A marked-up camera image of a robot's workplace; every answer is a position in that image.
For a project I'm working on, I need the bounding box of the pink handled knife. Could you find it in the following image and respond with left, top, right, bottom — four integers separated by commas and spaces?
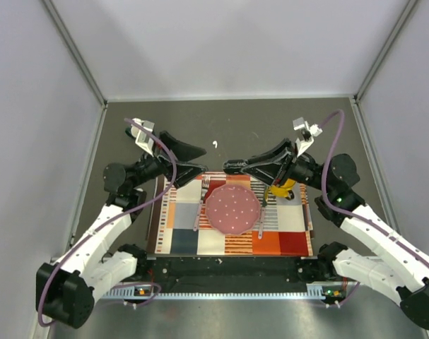
258, 186, 269, 239

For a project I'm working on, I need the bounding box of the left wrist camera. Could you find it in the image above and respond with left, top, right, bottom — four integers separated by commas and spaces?
131, 118, 155, 155

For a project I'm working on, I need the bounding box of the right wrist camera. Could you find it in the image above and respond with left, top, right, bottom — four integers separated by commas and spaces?
293, 117, 322, 157

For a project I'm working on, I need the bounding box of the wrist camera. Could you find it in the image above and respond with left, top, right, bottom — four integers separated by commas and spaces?
293, 117, 322, 157
131, 118, 155, 155

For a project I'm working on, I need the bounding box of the yellow transparent mug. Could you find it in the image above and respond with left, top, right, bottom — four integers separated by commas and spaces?
269, 179, 296, 201

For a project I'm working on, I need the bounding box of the colourful patchwork placemat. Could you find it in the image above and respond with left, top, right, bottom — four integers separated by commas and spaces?
147, 177, 313, 256

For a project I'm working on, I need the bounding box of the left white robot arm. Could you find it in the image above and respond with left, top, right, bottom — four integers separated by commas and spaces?
36, 131, 208, 328

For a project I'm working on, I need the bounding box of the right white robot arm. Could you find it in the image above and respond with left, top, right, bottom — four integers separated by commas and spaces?
223, 139, 429, 330

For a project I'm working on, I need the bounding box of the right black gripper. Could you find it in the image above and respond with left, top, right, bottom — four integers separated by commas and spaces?
242, 138, 331, 192

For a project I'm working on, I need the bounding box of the left aluminium frame post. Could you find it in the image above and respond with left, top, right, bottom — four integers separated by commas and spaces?
40, 0, 109, 107

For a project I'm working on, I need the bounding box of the pink dotted plate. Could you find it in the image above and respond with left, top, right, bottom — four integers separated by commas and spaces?
205, 184, 261, 235

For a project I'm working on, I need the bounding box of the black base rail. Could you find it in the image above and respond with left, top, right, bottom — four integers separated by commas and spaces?
107, 254, 349, 301

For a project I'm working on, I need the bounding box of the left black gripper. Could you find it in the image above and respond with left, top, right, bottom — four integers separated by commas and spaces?
130, 130, 208, 189

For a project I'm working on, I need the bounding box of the right aluminium frame post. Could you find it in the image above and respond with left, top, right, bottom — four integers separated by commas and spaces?
353, 0, 422, 103

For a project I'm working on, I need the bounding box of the aluminium frame post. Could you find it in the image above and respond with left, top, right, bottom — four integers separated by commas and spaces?
40, 0, 109, 107
353, 0, 422, 103

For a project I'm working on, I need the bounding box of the pink handled fork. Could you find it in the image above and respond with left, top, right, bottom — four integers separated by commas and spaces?
193, 175, 211, 232

